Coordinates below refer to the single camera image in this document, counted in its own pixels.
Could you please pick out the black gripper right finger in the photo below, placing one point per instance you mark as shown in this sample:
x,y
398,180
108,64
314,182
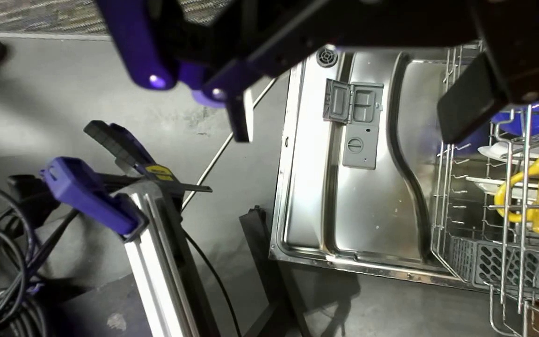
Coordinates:
x,y
471,100

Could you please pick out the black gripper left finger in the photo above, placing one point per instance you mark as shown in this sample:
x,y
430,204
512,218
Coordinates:
x,y
242,115

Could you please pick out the blue dish in rack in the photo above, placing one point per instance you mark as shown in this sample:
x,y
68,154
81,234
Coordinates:
x,y
510,122

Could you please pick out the stainless dishwasher door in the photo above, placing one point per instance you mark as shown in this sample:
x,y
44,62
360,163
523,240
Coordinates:
x,y
357,199

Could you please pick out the black clamp with yellow label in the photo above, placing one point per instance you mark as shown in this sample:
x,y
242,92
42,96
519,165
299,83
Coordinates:
x,y
123,146

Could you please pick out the blue clamp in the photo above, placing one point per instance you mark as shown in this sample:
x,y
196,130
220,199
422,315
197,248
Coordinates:
x,y
89,193

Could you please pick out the aluminium frame stand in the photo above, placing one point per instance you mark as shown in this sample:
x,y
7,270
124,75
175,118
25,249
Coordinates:
x,y
158,268

